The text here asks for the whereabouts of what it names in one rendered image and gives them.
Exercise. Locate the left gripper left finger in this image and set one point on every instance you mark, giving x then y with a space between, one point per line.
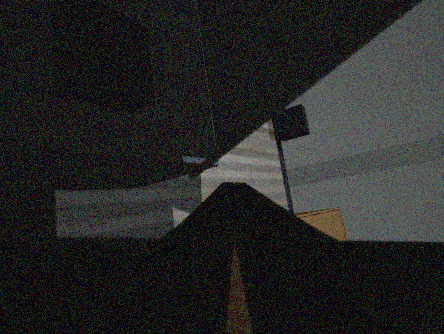
167 285

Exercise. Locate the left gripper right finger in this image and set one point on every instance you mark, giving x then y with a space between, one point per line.
332 288

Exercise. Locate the grey cardboard mailer box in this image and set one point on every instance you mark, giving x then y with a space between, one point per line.
221 69

